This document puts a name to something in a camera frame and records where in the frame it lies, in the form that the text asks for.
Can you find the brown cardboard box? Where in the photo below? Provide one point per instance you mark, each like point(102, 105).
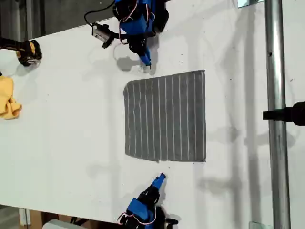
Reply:
point(35, 220)

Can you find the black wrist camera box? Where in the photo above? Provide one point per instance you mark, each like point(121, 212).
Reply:
point(98, 32)
point(171, 224)

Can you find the yellow cloth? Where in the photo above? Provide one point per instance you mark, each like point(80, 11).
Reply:
point(6, 100)

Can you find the steel post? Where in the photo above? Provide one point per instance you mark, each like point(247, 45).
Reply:
point(276, 71)

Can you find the yellow black power tool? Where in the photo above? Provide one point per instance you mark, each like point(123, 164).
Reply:
point(28, 52)

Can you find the black clamp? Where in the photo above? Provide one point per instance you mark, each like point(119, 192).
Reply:
point(286, 114)

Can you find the grey white-striped towel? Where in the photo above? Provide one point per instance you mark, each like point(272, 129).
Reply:
point(164, 117)

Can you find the black camera stalk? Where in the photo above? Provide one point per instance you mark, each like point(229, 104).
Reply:
point(109, 39)

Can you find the white metal bracket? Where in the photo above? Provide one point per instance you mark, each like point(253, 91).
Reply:
point(24, 217)

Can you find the white plastic box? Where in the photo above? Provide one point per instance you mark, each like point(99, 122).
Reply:
point(57, 224)

